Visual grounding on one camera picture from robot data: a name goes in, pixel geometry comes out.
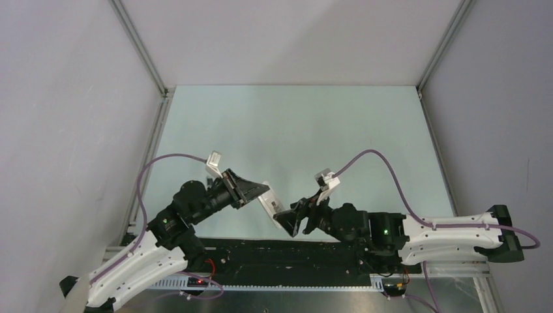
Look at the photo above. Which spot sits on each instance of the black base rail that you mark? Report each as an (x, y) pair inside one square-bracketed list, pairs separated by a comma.
[(271, 263)]

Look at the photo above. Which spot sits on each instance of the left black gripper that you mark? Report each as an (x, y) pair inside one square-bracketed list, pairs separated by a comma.
[(242, 191)]

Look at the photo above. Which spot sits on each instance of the grey slotted cable duct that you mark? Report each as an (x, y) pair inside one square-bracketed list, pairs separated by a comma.
[(181, 283)]

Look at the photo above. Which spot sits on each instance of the white remote control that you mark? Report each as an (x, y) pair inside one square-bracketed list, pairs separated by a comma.
[(272, 204)]

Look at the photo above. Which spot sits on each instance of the left electronics board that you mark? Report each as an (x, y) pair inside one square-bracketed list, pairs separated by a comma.
[(193, 282)]

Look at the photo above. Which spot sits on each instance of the right electronics board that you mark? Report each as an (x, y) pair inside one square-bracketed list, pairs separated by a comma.
[(392, 290)]

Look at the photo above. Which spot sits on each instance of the right aluminium frame post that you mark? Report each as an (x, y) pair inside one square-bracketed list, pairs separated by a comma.
[(453, 27)]

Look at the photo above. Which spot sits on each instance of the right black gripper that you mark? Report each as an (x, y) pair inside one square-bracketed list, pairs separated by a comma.
[(291, 220)]

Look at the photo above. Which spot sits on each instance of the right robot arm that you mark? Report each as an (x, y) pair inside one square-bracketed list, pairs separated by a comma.
[(489, 235)]

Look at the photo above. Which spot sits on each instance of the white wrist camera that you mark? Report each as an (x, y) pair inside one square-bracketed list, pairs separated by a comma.
[(327, 181), (211, 165)]

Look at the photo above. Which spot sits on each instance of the aluminium frame post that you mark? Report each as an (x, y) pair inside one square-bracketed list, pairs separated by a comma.
[(136, 41), (453, 27)]

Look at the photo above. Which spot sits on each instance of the left aluminium frame post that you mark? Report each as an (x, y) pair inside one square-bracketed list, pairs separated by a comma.
[(136, 41)]

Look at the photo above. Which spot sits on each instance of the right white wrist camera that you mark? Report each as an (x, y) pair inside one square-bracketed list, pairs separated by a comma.
[(327, 181)]

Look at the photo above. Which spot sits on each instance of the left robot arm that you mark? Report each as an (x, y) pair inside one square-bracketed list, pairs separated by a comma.
[(168, 244)]

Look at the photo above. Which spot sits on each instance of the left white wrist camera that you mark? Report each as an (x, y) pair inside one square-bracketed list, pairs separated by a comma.
[(211, 165)]

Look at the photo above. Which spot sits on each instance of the electronics board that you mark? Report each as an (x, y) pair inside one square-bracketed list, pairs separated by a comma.
[(392, 290), (193, 282)]

